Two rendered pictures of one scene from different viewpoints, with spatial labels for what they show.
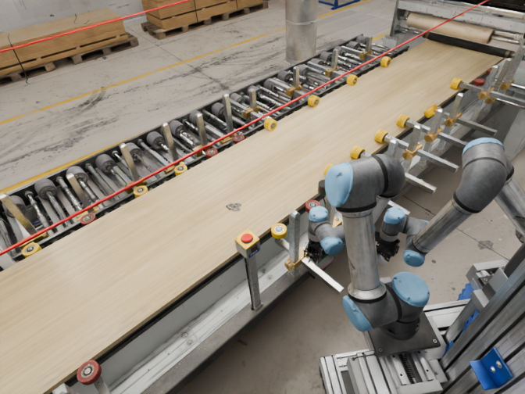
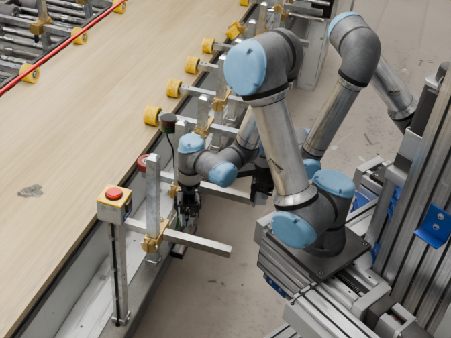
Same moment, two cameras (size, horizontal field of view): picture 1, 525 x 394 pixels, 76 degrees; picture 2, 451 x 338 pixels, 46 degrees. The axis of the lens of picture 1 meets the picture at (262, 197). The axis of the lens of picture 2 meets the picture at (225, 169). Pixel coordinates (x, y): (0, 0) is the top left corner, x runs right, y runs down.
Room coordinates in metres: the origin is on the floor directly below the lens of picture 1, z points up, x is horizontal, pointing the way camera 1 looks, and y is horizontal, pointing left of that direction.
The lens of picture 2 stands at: (-0.16, 0.50, 2.13)
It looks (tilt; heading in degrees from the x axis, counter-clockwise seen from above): 38 degrees down; 321
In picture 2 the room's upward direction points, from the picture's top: 6 degrees clockwise
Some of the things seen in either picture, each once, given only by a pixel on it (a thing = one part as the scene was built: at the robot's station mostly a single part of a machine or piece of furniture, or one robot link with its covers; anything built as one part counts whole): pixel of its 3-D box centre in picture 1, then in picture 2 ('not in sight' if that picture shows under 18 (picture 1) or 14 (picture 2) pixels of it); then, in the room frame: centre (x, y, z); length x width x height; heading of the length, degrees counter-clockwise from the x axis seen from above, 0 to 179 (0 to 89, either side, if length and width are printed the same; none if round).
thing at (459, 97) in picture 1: (448, 126); (259, 44); (1.90, -1.31, 0.90); 0.04 x 0.04 x 0.48; 38
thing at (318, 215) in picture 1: (318, 220); (191, 154); (0.89, -0.22, 1.19); 0.09 x 0.08 x 0.11; 14
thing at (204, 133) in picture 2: not in sight; (203, 129); (1.30, -0.54, 0.95); 0.14 x 0.06 x 0.05; 128
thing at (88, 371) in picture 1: (93, 375); not in sight; (0.49, 0.71, 0.85); 0.08 x 0.08 x 0.11
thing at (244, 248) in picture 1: (248, 245); (115, 205); (0.81, 0.07, 1.18); 0.07 x 0.07 x 0.08; 38
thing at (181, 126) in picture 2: (328, 222); (179, 175); (1.13, -0.33, 0.91); 0.04 x 0.04 x 0.48; 38
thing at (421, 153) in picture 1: (416, 151); (241, 74); (1.60, -0.96, 0.95); 0.50 x 0.04 x 0.04; 38
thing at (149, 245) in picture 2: (297, 259); (155, 235); (0.98, -0.15, 0.81); 0.14 x 0.06 x 0.05; 128
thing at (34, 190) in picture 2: (233, 205); (30, 189); (1.30, 0.16, 0.91); 0.09 x 0.07 x 0.02; 67
